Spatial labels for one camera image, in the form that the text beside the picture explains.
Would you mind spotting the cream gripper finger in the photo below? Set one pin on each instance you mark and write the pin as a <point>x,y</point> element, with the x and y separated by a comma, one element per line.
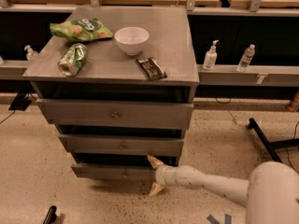
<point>155,163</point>
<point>155,189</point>

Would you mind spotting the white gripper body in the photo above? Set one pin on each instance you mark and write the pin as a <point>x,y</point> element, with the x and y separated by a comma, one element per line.
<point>163,175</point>

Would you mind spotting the grey bottom drawer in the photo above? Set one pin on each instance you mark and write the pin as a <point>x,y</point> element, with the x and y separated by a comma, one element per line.
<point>112,167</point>

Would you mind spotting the grey drawer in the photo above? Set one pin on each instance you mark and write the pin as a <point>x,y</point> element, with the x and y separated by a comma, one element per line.
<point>116,114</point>
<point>112,167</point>
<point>101,144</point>

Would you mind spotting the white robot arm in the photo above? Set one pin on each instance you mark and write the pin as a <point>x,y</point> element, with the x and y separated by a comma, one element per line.
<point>270,194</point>

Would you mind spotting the grey middle drawer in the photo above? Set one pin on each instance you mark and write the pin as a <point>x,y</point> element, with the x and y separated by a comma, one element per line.
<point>101,144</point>

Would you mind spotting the grey drawer cabinet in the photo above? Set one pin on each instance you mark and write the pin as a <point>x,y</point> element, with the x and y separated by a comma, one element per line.
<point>111,75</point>

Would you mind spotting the grey top drawer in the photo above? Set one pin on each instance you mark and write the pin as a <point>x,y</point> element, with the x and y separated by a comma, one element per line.
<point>116,114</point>

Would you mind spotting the black snack wrapper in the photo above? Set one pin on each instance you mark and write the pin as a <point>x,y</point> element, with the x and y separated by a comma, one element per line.
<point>151,69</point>

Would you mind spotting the black object at floor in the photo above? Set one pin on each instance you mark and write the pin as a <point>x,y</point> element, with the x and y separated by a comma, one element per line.
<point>51,215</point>

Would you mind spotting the white pump sanitizer bottle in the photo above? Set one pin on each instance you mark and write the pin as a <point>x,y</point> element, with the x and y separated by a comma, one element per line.
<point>210,57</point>

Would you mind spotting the white bowl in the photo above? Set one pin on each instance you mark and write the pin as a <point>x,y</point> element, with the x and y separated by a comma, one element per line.
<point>131,40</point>

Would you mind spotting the green soda can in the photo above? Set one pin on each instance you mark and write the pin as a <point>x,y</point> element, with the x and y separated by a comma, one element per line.
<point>73,60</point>

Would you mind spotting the clear water bottle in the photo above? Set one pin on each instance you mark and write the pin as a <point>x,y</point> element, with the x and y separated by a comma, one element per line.
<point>246,58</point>

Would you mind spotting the black floor box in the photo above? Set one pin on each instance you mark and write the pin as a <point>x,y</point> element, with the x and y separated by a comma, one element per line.
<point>20,102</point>

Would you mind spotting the green chip bag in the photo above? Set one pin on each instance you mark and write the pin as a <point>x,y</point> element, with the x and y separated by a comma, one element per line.
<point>82,30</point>

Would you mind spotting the small clear pump bottle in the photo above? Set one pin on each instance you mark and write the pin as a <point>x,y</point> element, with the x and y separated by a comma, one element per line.
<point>30,53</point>

